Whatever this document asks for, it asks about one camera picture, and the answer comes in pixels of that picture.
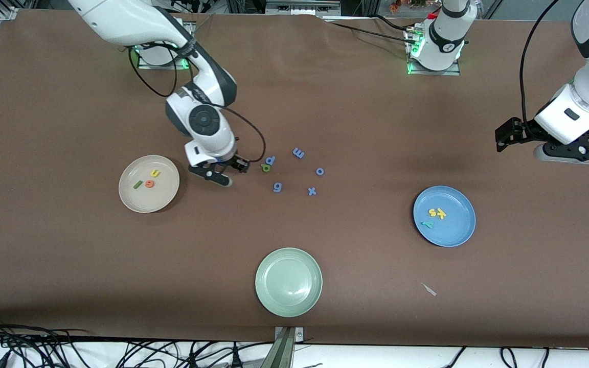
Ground grey metal frame device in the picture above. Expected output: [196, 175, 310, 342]
[265, 0, 342, 16]

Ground blue plate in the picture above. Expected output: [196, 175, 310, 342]
[413, 186, 477, 248]

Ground grey metal pole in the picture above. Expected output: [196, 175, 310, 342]
[260, 327, 295, 368]

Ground tangled black cables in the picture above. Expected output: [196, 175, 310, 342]
[0, 313, 275, 368]

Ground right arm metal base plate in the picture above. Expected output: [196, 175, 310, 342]
[138, 46, 193, 70]

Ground beige brown plate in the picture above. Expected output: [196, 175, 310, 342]
[118, 155, 180, 214]

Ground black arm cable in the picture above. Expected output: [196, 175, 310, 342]
[128, 45, 267, 164]
[518, 0, 563, 123]

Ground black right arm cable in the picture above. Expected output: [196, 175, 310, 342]
[128, 45, 267, 164]

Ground silver clamp plate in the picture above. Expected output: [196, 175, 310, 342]
[274, 326, 304, 342]

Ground brown table mat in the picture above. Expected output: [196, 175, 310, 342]
[0, 9, 589, 349]

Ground green plate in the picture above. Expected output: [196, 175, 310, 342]
[255, 247, 323, 318]

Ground black base cable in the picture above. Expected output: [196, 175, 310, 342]
[374, 14, 420, 34]
[323, 19, 415, 45]

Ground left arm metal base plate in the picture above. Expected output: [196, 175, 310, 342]
[404, 28, 461, 76]

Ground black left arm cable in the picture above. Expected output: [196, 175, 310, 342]
[518, 0, 563, 123]

